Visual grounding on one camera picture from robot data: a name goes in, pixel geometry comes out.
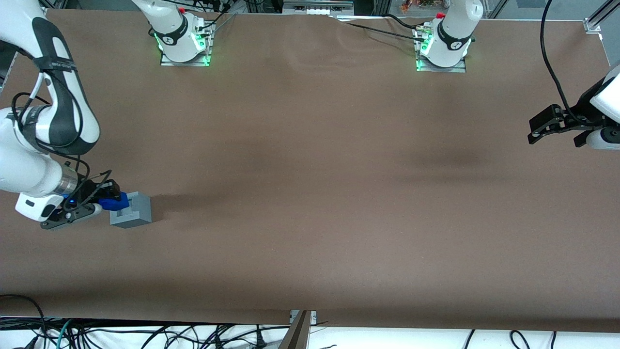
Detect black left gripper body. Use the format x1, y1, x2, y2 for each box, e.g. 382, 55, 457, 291
557, 87, 609, 148

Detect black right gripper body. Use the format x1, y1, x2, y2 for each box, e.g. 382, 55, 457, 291
62, 178, 105, 216

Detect blue plastic part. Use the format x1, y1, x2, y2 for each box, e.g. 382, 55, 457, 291
97, 191, 130, 211

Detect gray square base block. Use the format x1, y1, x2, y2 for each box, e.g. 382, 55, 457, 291
109, 191, 152, 229

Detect aluminium corner profile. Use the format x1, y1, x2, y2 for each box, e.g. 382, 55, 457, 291
583, 0, 620, 34

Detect brown table mat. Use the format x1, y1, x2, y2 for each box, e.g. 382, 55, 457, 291
0, 10, 620, 334

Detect aluminium profile beam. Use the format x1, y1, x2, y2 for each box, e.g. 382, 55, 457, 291
278, 310, 311, 349

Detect gray metal rack shelf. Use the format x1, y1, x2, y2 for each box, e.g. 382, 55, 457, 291
282, 0, 355, 16

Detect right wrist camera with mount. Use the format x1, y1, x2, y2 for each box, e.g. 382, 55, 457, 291
40, 202, 103, 231

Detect black right arm wrist cable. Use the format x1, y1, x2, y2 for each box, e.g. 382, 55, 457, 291
12, 73, 113, 214

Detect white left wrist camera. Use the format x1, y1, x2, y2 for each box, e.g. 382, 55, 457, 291
585, 127, 620, 150

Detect black left arm hanging cable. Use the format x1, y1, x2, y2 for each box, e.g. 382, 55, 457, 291
540, 0, 584, 124

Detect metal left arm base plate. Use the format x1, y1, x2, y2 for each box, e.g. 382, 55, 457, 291
415, 28, 467, 74

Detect teal floor cable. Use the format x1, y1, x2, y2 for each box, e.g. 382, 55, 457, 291
54, 318, 74, 349

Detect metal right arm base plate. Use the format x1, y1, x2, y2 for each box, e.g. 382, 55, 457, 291
160, 20, 212, 67

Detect black tangled floor cables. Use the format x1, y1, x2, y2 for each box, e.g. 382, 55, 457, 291
68, 324, 291, 349

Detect black cable to left base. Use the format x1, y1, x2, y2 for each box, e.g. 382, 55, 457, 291
327, 13, 429, 43

